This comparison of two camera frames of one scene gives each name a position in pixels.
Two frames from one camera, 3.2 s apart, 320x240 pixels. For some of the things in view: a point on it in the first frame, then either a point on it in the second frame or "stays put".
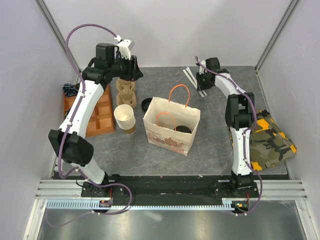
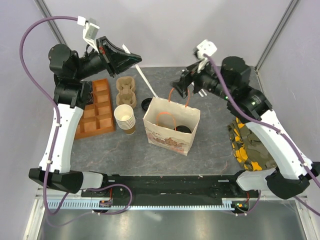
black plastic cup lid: [182, 128] stays put
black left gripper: [134, 73] -> [116, 60]
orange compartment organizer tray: [100, 120] stays put
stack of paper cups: [125, 118] stays put
